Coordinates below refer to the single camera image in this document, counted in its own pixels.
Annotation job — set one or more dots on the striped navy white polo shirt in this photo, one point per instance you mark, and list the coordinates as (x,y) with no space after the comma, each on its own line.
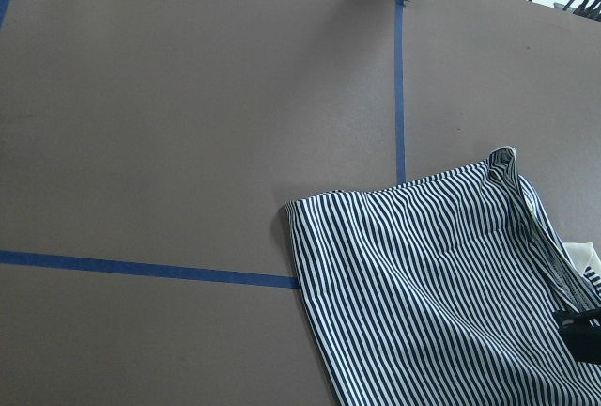
(442,291)

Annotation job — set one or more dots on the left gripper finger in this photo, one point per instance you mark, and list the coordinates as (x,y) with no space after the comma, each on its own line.
(579,335)

